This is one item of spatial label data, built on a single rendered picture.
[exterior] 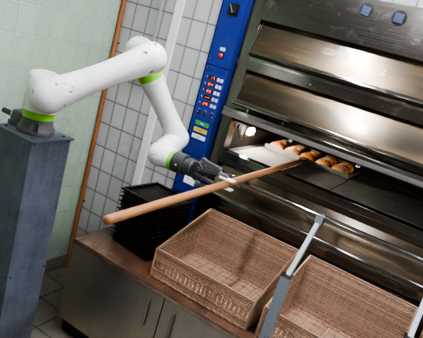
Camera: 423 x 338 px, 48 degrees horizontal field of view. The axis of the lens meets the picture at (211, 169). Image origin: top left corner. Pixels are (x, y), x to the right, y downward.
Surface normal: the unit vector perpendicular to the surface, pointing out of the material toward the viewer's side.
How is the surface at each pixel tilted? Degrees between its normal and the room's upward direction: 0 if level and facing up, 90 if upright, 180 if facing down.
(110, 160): 90
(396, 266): 70
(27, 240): 90
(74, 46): 90
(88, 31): 90
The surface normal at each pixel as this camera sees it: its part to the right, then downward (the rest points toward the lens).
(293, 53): -0.36, -0.22
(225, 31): -0.49, 0.11
